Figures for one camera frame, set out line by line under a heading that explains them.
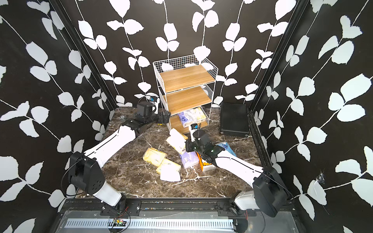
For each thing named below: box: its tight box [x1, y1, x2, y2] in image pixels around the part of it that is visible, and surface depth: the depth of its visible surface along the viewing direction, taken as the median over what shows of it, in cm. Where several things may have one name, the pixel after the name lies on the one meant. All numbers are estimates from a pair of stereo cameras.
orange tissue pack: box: [195, 151, 216, 172], surface depth 85 cm
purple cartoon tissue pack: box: [180, 150, 200, 169], surface depth 88 cm
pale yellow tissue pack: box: [142, 147, 168, 167], surface depth 90 cm
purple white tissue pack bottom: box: [177, 108, 198, 128], surface depth 106 cm
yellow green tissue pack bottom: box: [194, 106, 207, 123], surface depth 110 cm
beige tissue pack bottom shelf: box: [165, 128, 187, 155], surface depth 83 cm
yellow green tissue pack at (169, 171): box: [155, 158, 182, 183], surface depth 85 cm
